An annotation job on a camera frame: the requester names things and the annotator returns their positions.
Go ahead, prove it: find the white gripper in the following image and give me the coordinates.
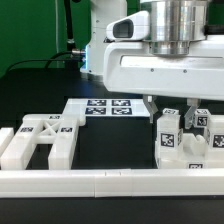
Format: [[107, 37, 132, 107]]
[[103, 39, 224, 129]]

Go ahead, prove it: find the white chair seat plate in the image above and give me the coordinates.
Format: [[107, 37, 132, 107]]
[[155, 133, 224, 169]]

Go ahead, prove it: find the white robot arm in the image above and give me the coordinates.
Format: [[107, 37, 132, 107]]
[[81, 0, 224, 128]]

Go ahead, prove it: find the white marker base sheet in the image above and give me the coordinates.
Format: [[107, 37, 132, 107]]
[[63, 98, 150, 118]]

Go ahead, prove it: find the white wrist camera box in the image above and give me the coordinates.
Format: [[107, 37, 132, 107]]
[[106, 11, 150, 41]]

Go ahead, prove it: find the white U-shaped fence frame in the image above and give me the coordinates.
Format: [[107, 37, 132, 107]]
[[0, 126, 224, 199]]

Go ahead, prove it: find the black cable bundle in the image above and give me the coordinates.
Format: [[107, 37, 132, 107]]
[[6, 0, 88, 73]]

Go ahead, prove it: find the white chair back frame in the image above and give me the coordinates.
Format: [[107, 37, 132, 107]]
[[0, 114, 86, 170]]

